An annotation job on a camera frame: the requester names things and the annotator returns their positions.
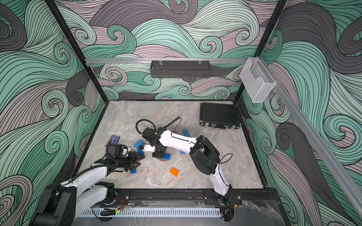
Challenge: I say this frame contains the blue small lego brick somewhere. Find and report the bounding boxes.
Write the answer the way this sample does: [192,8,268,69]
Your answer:
[130,169,137,175]

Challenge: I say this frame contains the aluminium rail right wall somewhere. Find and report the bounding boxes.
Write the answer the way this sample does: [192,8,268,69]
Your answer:
[261,59,362,216]

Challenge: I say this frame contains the white slotted cable duct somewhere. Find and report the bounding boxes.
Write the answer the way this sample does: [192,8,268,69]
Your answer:
[79,207,221,218]

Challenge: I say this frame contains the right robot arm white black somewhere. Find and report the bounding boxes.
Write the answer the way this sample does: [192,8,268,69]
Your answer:
[142,128,232,205]

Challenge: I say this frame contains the blue card tag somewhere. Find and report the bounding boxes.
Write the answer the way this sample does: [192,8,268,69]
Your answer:
[106,135,120,147]

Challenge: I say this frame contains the black case on table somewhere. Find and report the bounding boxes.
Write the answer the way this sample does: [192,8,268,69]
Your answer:
[199,103,241,130]

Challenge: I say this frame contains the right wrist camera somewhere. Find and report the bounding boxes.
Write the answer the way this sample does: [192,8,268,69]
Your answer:
[140,144,155,152]

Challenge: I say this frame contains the light blue brick left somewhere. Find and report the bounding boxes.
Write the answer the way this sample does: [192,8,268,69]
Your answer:
[134,139,144,150]

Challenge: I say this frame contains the black perforated wall tray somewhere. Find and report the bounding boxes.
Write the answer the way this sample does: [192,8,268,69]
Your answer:
[150,60,211,80]

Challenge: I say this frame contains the black frame post right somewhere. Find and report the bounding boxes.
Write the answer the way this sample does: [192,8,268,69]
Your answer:
[233,1,287,105]

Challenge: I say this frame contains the black frame post left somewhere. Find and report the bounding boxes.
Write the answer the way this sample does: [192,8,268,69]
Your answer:
[45,0,109,105]

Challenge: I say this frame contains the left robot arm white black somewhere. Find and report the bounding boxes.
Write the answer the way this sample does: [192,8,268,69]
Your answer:
[29,151,145,226]

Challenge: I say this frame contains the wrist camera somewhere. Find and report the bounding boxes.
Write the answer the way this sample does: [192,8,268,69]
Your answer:
[106,144,129,159]
[140,144,155,152]

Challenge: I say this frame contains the blue long brick left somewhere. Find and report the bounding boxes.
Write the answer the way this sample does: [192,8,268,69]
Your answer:
[138,148,145,156]

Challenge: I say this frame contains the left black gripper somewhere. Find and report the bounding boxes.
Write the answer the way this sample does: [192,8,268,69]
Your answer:
[115,151,144,171]

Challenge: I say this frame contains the aluminium rail back wall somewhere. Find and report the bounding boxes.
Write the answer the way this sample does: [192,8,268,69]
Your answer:
[85,57,247,65]

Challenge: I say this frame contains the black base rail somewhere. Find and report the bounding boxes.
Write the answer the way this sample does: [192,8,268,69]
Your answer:
[92,188,280,207]

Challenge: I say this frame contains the black frame post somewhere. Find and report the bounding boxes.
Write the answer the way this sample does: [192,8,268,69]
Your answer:
[233,1,287,105]
[45,0,109,105]

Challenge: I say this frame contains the orange lego brick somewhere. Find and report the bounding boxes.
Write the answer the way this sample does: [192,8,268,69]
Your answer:
[169,168,180,177]

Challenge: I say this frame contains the clear plastic wall bin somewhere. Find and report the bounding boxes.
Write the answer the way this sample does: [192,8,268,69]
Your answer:
[240,57,276,103]

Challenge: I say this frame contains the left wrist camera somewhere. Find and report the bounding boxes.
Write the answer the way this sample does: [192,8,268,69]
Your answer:
[106,144,129,159]

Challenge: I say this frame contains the aluminium rail wall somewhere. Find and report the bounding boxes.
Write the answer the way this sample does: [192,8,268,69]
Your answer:
[85,57,247,65]
[261,59,362,216]

